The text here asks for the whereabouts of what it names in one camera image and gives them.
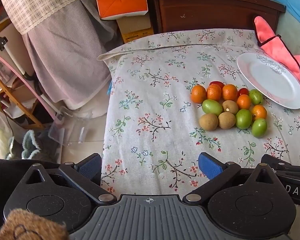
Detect teal fluffy slippers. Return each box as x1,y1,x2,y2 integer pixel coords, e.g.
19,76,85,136
21,129,63,160

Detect small orange mandarin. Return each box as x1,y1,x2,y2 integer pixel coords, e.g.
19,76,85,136
191,85,207,104
237,94,252,110
222,84,238,101
206,84,222,101
251,104,268,120

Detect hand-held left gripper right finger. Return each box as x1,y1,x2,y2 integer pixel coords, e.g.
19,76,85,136
182,152,282,203

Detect white plate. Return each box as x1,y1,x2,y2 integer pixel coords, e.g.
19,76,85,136
237,53,300,110

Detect tan and yellow cardboard box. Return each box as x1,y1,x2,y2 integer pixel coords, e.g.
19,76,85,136
116,12,154,44

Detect checkered cloth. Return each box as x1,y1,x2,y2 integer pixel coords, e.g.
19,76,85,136
0,0,98,35

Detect blue plush toy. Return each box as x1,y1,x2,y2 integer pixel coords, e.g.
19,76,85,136
266,0,300,34

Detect brown longan with stem mark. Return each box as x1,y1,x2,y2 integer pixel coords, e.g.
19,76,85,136
222,100,239,115

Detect green jujube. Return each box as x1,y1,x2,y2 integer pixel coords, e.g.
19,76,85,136
235,109,253,130
202,99,223,116
251,118,268,138
249,89,264,105

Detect dark wooden nightstand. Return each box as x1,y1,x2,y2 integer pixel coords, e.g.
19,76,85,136
145,0,287,34

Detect wooden rack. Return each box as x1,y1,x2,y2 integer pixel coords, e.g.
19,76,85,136
0,17,45,130

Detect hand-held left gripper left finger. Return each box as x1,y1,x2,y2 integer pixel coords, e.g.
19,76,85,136
15,153,117,204

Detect grey waffle cloth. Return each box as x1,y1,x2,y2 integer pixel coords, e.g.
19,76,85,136
21,0,115,110

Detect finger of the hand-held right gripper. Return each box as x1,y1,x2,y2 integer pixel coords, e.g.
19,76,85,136
261,154,300,178

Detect clear plastic box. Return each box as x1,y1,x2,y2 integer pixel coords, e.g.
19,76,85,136
48,106,108,148

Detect pink cloth with black trim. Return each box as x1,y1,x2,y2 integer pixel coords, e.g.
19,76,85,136
254,16,300,90

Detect brown fuzzy cloth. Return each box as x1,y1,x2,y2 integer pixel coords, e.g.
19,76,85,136
0,209,69,240

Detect floral tablecloth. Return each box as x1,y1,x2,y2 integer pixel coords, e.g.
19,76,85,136
97,29,300,198

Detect orange and white box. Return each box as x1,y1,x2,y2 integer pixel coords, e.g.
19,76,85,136
95,0,148,20

